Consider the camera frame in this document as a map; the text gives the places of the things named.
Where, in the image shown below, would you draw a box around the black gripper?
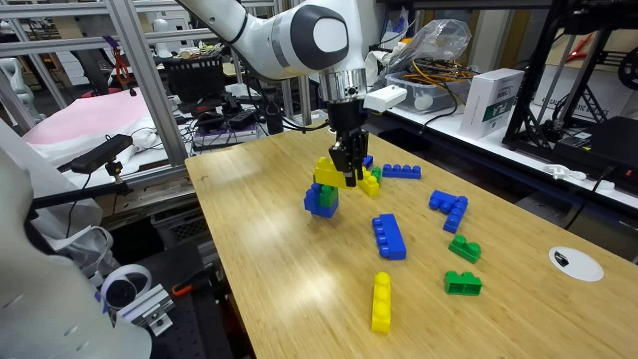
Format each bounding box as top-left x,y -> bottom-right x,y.
327,97 -> 371,189

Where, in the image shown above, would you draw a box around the yellow three-stud Lego brick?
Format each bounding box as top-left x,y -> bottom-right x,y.
357,167 -> 383,199
311,153 -> 349,189

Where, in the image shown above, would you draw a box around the slim blue four-stud Lego brick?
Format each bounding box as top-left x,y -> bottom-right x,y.
381,161 -> 423,181

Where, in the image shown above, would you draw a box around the large blue Lego brick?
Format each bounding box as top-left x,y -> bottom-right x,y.
371,211 -> 409,263

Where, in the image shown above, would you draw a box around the yellow four-stud Lego brick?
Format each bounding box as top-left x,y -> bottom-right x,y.
369,269 -> 395,337

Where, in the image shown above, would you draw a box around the clear plastic bin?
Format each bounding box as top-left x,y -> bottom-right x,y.
383,70 -> 462,117

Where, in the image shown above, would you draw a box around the long workbench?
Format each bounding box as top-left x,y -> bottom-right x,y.
307,62 -> 638,215

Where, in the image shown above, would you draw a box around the clear plastic bag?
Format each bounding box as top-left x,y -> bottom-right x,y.
369,18 -> 474,101

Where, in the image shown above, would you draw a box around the white cardboard box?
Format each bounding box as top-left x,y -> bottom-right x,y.
458,68 -> 526,141

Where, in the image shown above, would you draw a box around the black mesh basket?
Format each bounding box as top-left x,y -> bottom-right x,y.
159,54 -> 225,105

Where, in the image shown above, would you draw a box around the red and black tool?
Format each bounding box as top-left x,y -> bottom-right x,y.
108,36 -> 139,95

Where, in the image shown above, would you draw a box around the red clamp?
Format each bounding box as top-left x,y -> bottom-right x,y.
564,30 -> 598,66

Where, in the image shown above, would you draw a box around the white round table grommet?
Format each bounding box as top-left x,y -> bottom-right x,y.
546,245 -> 606,285

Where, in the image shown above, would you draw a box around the pink foam sheet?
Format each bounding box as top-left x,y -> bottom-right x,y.
22,88 -> 155,149

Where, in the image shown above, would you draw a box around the black support rod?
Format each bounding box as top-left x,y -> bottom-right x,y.
26,179 -> 134,213

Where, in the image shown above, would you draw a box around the white moulded cover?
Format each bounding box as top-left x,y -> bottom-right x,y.
0,117 -> 155,359

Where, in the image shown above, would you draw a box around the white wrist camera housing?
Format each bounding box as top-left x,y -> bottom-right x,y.
363,84 -> 409,115

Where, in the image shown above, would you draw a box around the yellow cable bundle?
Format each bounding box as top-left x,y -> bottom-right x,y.
397,58 -> 474,92

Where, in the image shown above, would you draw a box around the white ring with bracket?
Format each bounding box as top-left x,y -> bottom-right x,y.
98,263 -> 175,337

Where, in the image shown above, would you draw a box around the black camera on stand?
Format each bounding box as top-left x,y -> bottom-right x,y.
58,133 -> 135,175

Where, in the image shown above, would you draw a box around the black 3D printer frame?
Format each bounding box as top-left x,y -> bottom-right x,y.
500,0 -> 638,197

